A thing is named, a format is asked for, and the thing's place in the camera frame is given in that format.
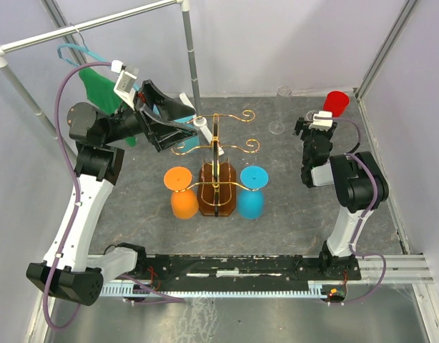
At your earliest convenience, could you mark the brown wooden rack base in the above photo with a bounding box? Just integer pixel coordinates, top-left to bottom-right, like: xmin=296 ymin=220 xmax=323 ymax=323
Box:
xmin=197 ymin=159 xmax=237 ymax=217

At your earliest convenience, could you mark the green cloth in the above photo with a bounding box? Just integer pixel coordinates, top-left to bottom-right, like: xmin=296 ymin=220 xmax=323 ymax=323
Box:
xmin=78 ymin=67 xmax=139 ymax=147

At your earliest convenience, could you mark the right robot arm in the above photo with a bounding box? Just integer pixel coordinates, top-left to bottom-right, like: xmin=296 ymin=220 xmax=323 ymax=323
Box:
xmin=294 ymin=112 xmax=389 ymax=281

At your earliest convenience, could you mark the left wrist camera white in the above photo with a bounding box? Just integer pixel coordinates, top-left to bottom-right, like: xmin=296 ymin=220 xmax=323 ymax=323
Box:
xmin=110 ymin=60 xmax=138 ymax=107

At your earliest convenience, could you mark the blue front wine glass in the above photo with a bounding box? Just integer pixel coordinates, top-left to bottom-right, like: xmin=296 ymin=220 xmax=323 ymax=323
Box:
xmin=237 ymin=166 xmax=269 ymax=219

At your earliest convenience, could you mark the light blue cable duct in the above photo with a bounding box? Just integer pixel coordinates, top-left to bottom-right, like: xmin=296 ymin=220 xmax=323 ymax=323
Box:
xmin=99 ymin=280 xmax=327 ymax=299

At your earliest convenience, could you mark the light blue back glass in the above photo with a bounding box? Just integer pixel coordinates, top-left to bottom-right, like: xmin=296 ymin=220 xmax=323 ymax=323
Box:
xmin=176 ymin=116 xmax=199 ymax=153

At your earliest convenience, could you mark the orange wine glass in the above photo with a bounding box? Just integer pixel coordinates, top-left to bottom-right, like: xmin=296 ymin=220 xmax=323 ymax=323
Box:
xmin=164 ymin=166 xmax=199 ymax=219

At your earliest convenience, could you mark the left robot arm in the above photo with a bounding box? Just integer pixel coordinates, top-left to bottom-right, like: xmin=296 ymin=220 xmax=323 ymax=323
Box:
xmin=26 ymin=80 xmax=197 ymax=306

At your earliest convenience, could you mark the clear wine glass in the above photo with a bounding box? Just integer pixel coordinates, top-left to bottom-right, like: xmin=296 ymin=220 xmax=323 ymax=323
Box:
xmin=269 ymin=85 xmax=292 ymax=135
xmin=295 ymin=141 xmax=304 ymax=152

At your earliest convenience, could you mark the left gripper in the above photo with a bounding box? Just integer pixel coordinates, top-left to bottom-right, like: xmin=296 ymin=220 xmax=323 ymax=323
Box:
xmin=103 ymin=79 xmax=198 ymax=151

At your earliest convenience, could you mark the silver clothes rail frame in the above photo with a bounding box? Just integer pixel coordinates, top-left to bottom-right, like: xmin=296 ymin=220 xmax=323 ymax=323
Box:
xmin=0 ymin=0 xmax=226 ymax=156

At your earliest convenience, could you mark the red wine glass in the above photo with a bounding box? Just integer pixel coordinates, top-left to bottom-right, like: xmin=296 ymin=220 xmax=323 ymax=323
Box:
xmin=322 ymin=90 xmax=350 ymax=117

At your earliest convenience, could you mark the gold wire glass rack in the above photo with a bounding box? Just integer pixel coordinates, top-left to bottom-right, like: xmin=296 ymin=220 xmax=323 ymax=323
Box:
xmin=172 ymin=113 xmax=260 ymax=210

